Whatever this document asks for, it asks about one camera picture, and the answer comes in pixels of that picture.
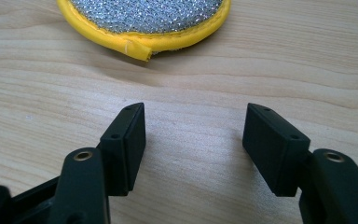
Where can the round yellow-rimmed silver scouring pad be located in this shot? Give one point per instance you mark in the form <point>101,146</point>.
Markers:
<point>146,18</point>

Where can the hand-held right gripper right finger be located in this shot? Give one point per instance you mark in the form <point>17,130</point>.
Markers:
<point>276,149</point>

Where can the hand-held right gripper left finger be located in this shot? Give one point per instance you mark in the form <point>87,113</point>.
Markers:
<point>122,152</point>

